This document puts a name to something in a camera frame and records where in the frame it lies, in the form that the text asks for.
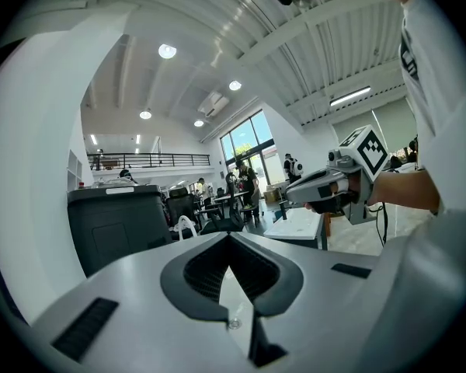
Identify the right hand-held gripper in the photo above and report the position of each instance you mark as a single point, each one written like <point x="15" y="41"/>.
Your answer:
<point x="367" y="150"/>

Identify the white work table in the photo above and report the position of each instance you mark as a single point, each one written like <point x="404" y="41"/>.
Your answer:
<point x="229" y="196"/>

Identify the round ceiling light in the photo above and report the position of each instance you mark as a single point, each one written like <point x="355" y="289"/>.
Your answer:
<point x="145" y="114"/>
<point x="198" y="123"/>
<point x="235" y="85"/>
<point x="167" y="51"/>

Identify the large glass window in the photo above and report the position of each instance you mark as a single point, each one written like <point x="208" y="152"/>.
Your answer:
<point x="248" y="134"/>

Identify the white ceiling air conditioner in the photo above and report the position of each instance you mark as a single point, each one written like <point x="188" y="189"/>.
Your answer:
<point x="213" y="104"/>

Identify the person's right forearm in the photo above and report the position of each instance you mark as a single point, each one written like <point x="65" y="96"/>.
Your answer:
<point x="407" y="190"/>

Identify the person's right hand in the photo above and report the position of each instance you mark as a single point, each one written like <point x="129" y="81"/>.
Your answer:
<point x="339" y="188"/>

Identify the person's white t-shirt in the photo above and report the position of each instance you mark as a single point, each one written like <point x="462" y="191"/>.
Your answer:
<point x="442" y="111"/>

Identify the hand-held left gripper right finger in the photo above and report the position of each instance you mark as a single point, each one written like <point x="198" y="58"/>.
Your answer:
<point x="318" y="297"/>

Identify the white sink counter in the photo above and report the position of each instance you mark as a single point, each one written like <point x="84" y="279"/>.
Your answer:
<point x="295" y="225"/>

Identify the black mesh office chair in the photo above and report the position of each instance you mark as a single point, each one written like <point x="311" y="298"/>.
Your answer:
<point x="180" y="206"/>

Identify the white wall shelf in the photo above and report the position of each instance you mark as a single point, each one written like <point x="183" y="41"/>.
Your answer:
<point x="74" y="169"/>

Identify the white curved tube frame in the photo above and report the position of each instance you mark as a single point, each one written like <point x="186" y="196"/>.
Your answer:
<point x="183" y="224"/>

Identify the cardboard box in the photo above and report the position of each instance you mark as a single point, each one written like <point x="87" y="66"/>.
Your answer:
<point x="271" y="195"/>

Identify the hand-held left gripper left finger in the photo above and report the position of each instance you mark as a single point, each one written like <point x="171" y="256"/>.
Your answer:
<point x="132" y="305"/>

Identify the long tube ceiling light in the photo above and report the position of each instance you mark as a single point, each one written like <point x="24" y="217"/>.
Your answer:
<point x="349" y="96"/>

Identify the black balcony railing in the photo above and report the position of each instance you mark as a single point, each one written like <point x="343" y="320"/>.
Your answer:
<point x="151" y="159"/>

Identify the black office chair with headrest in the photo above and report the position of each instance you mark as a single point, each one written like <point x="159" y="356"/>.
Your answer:
<point x="227" y="212"/>

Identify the large black bin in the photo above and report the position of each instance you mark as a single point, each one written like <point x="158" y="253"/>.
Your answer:
<point x="116" y="224"/>

